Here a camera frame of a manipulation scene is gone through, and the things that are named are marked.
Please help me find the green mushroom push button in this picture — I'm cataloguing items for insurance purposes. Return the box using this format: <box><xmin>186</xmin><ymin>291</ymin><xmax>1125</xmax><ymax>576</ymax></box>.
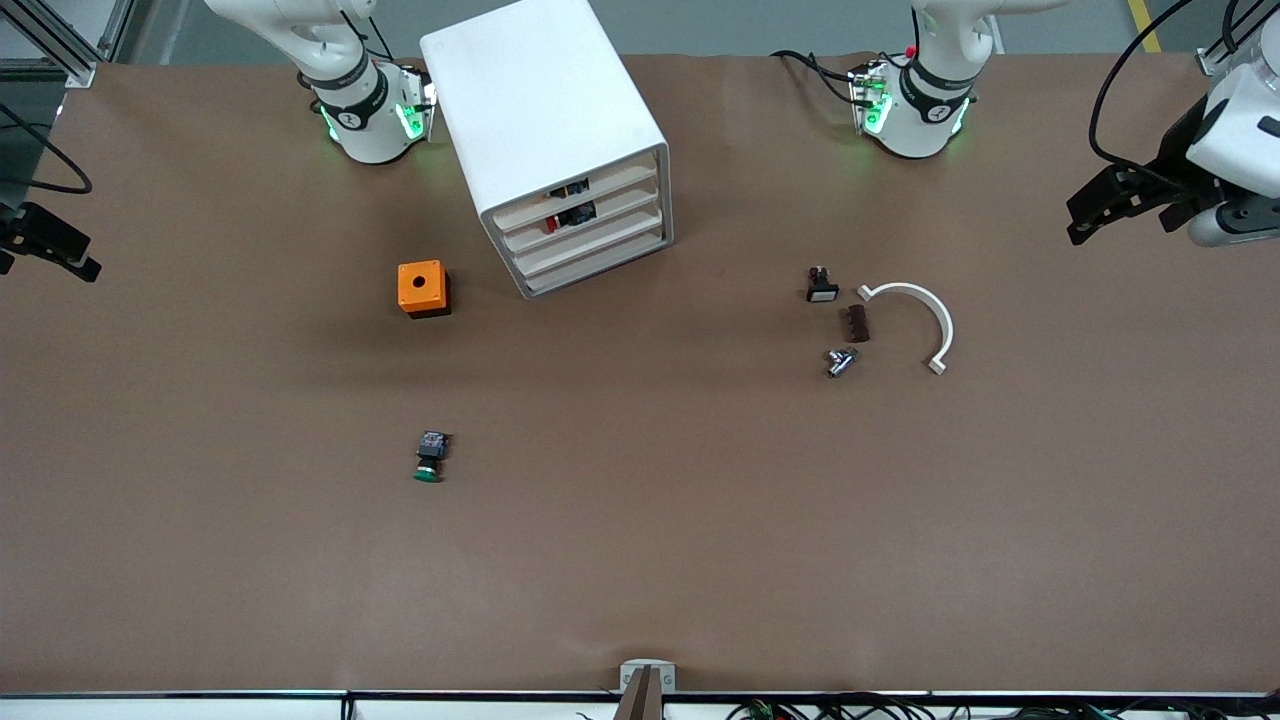
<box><xmin>412</xmin><ymin>430</ymin><xmax>449</xmax><ymax>485</ymax></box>

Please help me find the white drawer cabinet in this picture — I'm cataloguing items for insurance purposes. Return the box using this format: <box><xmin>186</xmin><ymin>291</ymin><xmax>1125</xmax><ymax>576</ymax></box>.
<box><xmin>419</xmin><ymin>0</ymin><xmax>674</xmax><ymax>301</ymax></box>

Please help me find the orange box with round hole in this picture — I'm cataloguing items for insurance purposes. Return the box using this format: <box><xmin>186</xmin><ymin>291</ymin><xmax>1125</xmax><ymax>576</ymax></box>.
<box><xmin>397</xmin><ymin>260</ymin><xmax>452</xmax><ymax>320</ymax></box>

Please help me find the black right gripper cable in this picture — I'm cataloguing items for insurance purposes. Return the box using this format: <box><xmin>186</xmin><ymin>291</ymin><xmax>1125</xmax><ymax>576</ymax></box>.
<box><xmin>0</xmin><ymin>98</ymin><xmax>93</xmax><ymax>195</ymax></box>

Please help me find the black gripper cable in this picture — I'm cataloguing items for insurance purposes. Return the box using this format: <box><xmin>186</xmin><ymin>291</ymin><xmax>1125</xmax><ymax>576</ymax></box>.
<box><xmin>0</xmin><ymin>98</ymin><xmax>93</xmax><ymax>195</ymax></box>
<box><xmin>1089</xmin><ymin>0</ymin><xmax>1198</xmax><ymax>177</ymax></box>

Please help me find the aluminium frame post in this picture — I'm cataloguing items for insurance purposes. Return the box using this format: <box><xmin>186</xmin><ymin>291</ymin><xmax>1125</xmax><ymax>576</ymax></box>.
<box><xmin>0</xmin><ymin>0</ymin><xmax>138</xmax><ymax>90</ymax></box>
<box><xmin>1196</xmin><ymin>0</ymin><xmax>1269</xmax><ymax>78</ymax></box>

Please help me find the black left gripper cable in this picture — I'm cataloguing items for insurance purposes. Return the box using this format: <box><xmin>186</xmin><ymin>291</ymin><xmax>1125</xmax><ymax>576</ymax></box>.
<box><xmin>1089</xmin><ymin>0</ymin><xmax>1198</xmax><ymax>177</ymax></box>

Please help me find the white curved plastic bracket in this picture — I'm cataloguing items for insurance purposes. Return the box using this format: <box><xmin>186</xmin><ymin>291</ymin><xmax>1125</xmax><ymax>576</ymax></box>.
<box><xmin>857</xmin><ymin>282</ymin><xmax>955</xmax><ymax>377</ymax></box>

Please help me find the black arm base cable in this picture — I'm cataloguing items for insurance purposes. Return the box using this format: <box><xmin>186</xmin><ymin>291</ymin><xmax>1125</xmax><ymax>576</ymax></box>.
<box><xmin>769</xmin><ymin>48</ymin><xmax>869</xmax><ymax>107</ymax></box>

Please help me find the white table edge rail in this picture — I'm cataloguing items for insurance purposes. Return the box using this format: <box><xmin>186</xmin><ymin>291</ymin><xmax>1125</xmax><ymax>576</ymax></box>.
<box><xmin>0</xmin><ymin>690</ymin><xmax>1280</xmax><ymax>720</ymax></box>

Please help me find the tangled cable bundle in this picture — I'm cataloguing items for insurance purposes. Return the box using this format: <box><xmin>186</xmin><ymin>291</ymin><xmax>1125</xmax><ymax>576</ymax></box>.
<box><xmin>728</xmin><ymin>698</ymin><xmax>1280</xmax><ymax>720</ymax></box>

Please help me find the grey table edge bracket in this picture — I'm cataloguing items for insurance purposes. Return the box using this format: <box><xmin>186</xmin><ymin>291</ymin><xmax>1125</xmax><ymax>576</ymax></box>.
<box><xmin>612</xmin><ymin>658</ymin><xmax>678</xmax><ymax>720</ymax></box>

